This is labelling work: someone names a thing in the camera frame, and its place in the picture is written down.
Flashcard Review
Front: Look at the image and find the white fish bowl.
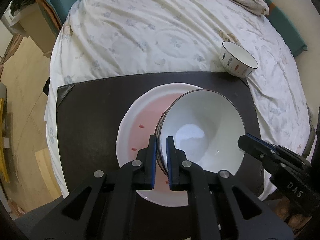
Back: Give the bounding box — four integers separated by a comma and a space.
155, 89, 245, 175
219, 41, 259, 78
155, 89, 212, 175

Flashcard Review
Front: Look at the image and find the large pink strawberry plate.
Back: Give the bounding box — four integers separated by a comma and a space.
116, 83, 200, 207

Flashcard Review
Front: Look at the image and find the person's right hand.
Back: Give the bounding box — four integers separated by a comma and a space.
274, 197, 312, 236

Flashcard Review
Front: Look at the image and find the black rectangular mat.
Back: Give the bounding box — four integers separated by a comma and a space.
56, 71, 265, 240

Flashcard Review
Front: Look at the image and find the white floral bed sheet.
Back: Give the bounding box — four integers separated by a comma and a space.
44, 0, 310, 196

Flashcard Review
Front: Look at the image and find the yellow wooden chair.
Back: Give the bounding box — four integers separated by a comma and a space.
0, 98, 10, 183

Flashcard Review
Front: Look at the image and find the teal bed frame padding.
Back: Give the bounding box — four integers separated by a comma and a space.
35, 0, 308, 57

